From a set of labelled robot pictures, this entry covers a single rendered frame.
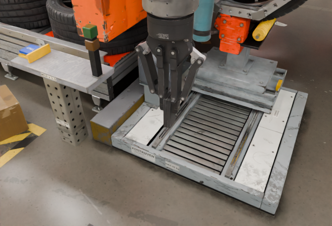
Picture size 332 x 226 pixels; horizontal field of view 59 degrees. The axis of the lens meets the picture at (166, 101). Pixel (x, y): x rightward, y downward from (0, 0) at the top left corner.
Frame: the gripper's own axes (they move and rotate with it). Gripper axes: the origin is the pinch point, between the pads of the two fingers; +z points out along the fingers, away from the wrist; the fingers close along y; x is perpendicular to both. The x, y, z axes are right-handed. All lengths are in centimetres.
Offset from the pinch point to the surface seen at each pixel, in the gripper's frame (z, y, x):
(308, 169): 71, 43, 67
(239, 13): 11, -3, 89
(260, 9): 7, 6, 88
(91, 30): 5, -45, 37
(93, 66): 20, -47, 38
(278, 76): 53, 21, 115
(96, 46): 12, -45, 38
